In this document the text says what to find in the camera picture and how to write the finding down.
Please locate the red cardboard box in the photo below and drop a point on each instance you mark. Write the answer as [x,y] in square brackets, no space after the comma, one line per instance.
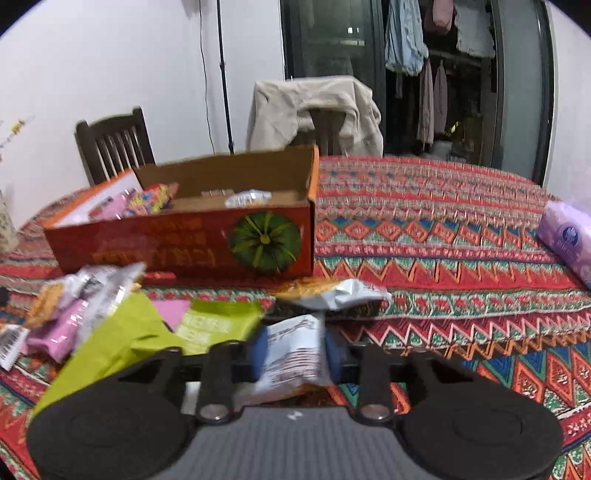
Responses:
[184,244]

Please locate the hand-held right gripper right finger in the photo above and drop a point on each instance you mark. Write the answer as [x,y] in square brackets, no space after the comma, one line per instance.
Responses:
[333,357]

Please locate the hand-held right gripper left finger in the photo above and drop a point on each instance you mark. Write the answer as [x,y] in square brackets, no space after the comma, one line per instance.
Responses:
[259,355]

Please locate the floral patterned vase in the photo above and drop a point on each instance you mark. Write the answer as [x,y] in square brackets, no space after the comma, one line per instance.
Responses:
[7,226]

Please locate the purple tissue pack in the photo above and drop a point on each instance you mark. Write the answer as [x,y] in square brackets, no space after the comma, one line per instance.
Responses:
[565,240]

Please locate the silver white snack packet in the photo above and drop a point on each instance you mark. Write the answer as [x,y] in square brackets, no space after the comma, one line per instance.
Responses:
[247,198]

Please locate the yellow flower branches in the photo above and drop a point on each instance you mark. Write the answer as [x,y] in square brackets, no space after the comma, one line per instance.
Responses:
[17,124]

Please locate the white barcode snack packet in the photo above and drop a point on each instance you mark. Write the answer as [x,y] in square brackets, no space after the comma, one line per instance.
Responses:
[11,346]

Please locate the red and blue snack packet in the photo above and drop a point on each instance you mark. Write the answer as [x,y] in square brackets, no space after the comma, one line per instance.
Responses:
[152,198]

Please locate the studio light on stand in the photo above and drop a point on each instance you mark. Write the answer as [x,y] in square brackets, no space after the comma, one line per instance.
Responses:
[225,92]

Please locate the pale green snack packet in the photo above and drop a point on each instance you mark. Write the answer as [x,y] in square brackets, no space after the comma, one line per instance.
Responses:
[217,323]

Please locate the small pink snack packet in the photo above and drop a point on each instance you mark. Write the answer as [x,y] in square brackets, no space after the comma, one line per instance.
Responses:
[113,206]

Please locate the brown wooden chair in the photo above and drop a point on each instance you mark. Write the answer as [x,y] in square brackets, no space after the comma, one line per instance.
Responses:
[328,131]

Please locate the pale blue hanging garment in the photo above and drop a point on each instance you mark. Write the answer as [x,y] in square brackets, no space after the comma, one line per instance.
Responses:
[475,32]

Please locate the grey pink hanging garment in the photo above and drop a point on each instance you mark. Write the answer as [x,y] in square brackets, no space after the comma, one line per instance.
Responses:
[441,101]
[425,106]

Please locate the large pink snack packet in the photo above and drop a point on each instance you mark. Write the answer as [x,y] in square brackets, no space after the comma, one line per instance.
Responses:
[57,332]

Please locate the dark wooden chair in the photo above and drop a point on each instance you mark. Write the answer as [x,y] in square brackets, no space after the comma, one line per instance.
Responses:
[115,143]

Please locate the light blue denim shirt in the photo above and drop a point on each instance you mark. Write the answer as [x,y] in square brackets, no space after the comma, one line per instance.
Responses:
[406,41]

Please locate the sliding glass door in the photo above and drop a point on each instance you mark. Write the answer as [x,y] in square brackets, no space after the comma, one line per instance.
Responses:
[323,46]

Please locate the green long snack packet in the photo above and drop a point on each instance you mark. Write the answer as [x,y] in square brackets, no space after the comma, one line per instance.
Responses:
[115,341]

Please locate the beige jacket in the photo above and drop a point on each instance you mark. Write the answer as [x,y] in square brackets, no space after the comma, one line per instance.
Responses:
[286,106]

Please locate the pink flat snack packet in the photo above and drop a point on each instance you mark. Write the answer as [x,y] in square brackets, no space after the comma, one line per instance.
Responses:
[171,314]

